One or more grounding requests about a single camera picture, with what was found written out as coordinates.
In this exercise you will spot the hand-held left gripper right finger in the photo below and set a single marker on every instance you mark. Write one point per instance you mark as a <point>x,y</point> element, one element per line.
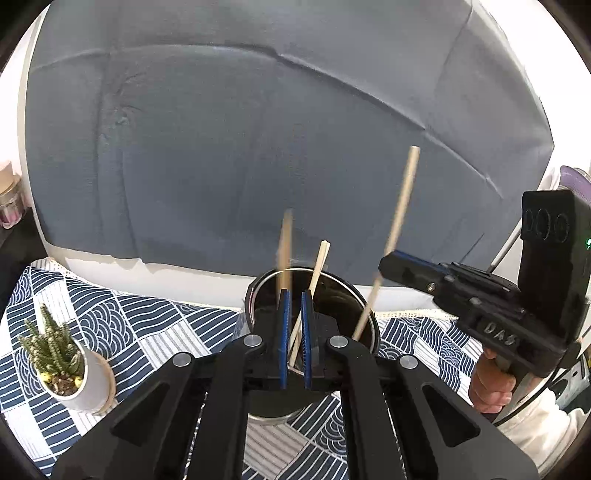
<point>307,344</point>

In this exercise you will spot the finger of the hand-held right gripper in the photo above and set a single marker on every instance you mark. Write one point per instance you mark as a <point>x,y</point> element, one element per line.
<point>406,272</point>

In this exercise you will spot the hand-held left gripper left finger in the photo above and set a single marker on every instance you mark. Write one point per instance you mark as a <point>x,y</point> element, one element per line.
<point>285,341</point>

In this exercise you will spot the wooden chopstick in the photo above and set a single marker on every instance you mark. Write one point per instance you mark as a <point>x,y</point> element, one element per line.
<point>399,217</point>
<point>318,265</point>
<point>286,249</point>

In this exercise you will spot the black cup with steel base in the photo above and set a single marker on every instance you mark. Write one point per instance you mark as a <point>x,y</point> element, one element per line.
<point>341,300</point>

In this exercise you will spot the person's right forearm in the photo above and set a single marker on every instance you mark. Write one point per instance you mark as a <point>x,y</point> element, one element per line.
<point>545,429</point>

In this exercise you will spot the person's right hand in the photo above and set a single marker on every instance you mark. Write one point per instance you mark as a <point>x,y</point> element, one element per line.
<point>489,383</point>

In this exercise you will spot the thin grey rod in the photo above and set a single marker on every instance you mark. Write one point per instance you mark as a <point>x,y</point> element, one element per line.
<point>504,249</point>

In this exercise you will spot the blue white patterned tablecloth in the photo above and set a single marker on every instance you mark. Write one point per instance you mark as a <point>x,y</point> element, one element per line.
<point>152,332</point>

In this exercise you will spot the purple round object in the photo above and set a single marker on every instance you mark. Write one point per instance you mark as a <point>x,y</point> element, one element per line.
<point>577,180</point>

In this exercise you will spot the round wooden coaster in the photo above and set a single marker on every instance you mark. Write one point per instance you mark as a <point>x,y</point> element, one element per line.
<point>111,392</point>

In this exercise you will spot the small succulent in white pot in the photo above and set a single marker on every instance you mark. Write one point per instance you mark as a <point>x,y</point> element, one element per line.
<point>87,383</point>

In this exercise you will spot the grey backdrop cloth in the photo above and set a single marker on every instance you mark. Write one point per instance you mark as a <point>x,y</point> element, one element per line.
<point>231,138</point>

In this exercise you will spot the small glass jar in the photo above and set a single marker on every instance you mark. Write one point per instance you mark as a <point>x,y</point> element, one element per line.
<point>9,203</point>

